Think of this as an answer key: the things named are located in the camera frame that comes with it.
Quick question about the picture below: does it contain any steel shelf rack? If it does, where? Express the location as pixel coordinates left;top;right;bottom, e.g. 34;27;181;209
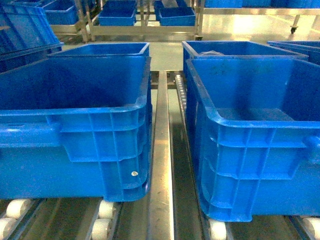
0;40;320;240

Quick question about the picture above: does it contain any blue bin front right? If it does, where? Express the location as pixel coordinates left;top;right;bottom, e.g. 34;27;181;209
185;57;320;222

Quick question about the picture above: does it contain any blue bin rear right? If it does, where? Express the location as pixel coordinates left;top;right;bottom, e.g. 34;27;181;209
181;40;309;74

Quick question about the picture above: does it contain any blue bin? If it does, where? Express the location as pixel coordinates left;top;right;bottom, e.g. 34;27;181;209
48;42;150;58
185;57;320;222
181;40;309;74
0;55;153;202

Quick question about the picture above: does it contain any blue bin front left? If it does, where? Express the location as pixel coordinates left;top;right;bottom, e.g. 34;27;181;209
0;55;153;202

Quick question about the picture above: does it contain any blue bin rear left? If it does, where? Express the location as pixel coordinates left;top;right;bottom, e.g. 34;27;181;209
48;42;150;58

